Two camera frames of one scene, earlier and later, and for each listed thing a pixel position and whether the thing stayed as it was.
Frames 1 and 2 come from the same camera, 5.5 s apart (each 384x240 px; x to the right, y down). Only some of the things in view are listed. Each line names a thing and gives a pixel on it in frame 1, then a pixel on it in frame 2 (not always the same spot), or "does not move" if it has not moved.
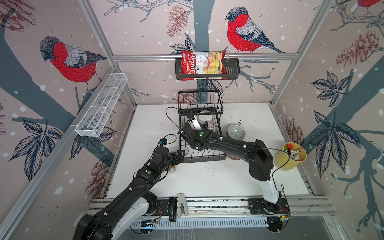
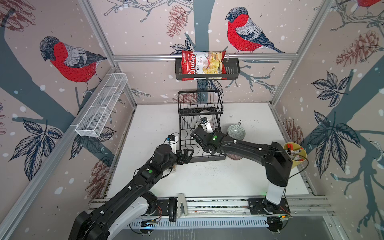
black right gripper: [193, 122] to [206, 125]
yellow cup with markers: [297, 153] does not move
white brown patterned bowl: [233, 157] does not move
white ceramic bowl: [202, 118] does not move
